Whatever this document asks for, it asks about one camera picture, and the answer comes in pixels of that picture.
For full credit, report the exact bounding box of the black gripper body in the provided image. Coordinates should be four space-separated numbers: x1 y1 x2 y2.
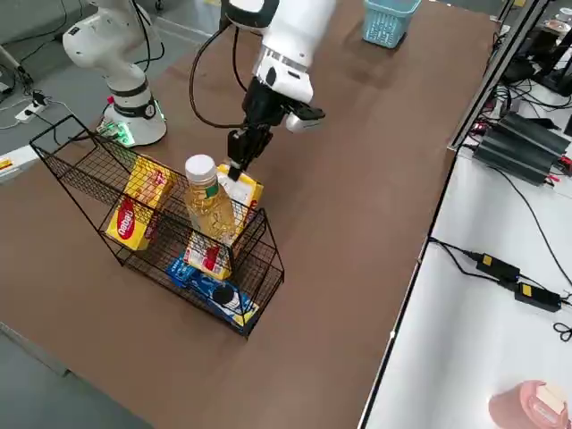
242 78 291 134

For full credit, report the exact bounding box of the long yellow cracker box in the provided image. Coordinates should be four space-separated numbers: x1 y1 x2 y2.
182 162 265 282

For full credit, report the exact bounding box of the slim blue Oreo packet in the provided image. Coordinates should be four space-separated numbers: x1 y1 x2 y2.
164 254 198 288

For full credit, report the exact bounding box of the yellow drink bottle white cap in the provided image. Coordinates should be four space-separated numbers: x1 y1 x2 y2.
183 153 239 245

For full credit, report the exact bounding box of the plain yellow biscuit box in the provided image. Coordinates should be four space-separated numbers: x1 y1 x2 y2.
123 154 177 211

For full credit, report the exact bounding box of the yellow box with red oval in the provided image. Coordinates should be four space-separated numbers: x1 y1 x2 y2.
105 195 163 253

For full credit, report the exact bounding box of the blue Oreo cookie box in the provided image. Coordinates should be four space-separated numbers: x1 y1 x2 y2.
187 267 262 331

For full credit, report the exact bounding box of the light blue plastic basket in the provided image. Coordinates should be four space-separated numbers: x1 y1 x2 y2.
360 0 424 48

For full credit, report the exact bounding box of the white power strip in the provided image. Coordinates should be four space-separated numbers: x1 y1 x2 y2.
14 103 49 124

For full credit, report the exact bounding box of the white beam with warning label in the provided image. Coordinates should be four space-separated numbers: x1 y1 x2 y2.
0 145 41 184

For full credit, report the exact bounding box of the black ribbed power supply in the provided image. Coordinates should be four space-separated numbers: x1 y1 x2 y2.
472 112 572 187

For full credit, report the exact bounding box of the black adapter with yellow label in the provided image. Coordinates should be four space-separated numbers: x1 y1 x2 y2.
512 280 563 314
475 252 523 283

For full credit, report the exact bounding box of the white workbench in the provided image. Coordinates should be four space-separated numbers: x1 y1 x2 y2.
357 147 572 429

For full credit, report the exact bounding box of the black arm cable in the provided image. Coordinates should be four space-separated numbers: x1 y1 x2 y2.
188 20 251 131

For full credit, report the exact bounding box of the black wire shelf rack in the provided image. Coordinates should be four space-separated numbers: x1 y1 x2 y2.
29 114 286 342

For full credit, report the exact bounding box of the black adapter cable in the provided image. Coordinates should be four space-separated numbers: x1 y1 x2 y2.
427 237 484 281

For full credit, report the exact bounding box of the aluminium frame post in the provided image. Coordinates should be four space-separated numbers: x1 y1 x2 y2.
445 0 551 154

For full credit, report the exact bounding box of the black power supply cable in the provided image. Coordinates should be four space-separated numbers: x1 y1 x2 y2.
489 164 572 290

